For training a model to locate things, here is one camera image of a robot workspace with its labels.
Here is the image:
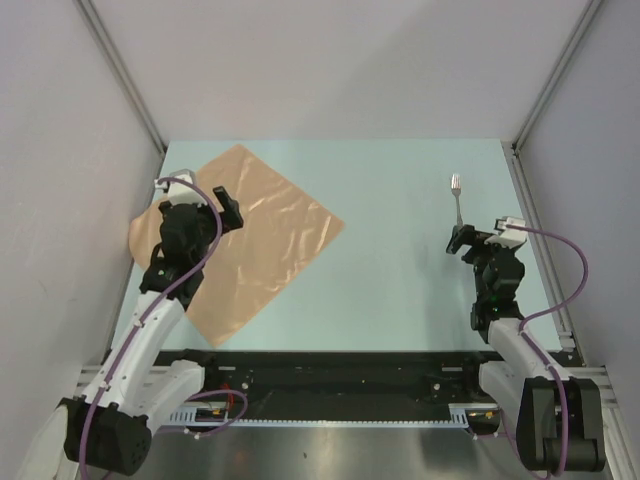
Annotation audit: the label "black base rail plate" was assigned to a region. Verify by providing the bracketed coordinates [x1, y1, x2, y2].
[155, 349, 500, 423]

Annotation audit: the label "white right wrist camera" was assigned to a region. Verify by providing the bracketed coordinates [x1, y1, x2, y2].
[484, 216, 528, 249]

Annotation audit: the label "orange cloth napkin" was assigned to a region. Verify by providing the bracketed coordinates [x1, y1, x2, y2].
[128, 143, 347, 349]

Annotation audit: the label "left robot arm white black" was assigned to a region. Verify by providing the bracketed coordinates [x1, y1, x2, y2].
[60, 177, 244, 477]

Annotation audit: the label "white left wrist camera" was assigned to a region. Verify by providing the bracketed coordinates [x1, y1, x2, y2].
[154, 169, 206, 206]

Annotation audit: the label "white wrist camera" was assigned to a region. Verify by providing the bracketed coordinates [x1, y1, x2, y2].
[484, 216, 528, 249]
[154, 169, 206, 206]

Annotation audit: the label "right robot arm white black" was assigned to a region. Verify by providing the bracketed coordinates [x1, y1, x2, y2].
[446, 217, 606, 479]

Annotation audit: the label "right aluminium frame post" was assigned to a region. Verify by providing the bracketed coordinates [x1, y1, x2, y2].
[509, 0, 606, 155]

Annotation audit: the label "aluminium frame post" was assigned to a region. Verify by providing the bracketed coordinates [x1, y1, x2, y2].
[509, 0, 606, 155]
[73, 0, 168, 158]

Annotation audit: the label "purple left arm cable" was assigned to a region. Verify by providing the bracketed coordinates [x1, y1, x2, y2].
[77, 177, 249, 474]

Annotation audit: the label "left aluminium frame post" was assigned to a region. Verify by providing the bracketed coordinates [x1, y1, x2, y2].
[73, 0, 168, 158]

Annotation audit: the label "aluminium side rail extrusion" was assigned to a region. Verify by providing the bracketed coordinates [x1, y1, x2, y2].
[503, 142, 581, 354]

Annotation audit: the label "white slotted cable duct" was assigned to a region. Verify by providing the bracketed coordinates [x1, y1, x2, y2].
[167, 402, 471, 430]

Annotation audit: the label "ornate silver fork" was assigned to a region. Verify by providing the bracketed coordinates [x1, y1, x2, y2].
[450, 174, 464, 228]

